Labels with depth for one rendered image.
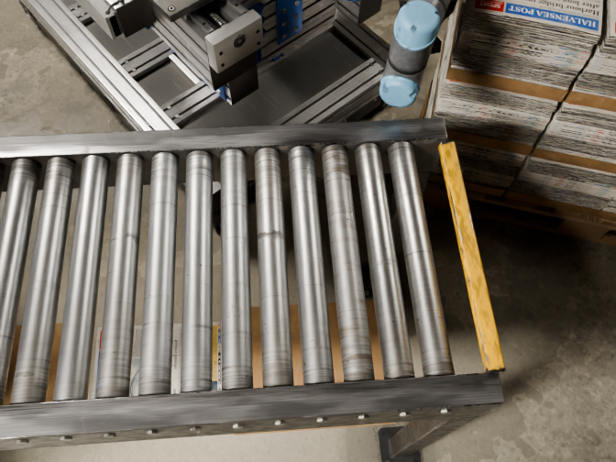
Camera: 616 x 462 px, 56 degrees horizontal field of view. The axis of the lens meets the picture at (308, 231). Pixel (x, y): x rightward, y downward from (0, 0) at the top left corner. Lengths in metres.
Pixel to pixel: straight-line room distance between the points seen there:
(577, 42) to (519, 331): 0.89
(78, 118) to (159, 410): 1.52
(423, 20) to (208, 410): 0.73
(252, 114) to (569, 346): 1.22
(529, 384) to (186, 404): 1.19
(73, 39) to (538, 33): 1.49
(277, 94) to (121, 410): 1.27
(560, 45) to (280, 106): 0.89
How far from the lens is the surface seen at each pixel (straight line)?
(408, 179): 1.09
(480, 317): 0.98
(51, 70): 2.48
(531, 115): 1.61
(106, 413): 0.96
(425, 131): 1.16
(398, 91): 1.14
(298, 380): 1.75
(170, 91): 2.00
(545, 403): 1.89
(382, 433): 1.74
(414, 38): 1.07
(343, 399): 0.93
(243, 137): 1.13
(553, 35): 1.42
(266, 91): 1.97
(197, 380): 0.94
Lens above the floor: 1.71
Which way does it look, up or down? 63 degrees down
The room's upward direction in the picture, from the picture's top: 3 degrees clockwise
